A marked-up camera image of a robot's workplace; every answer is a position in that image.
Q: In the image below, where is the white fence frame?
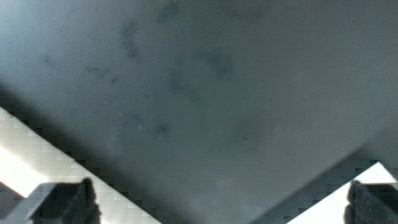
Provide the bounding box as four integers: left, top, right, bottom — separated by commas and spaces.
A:
0, 108, 349, 224

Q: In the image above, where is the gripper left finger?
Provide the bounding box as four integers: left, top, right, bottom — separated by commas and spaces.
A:
0, 178, 102, 224

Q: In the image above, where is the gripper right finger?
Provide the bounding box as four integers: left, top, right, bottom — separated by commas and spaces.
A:
343, 181, 398, 224

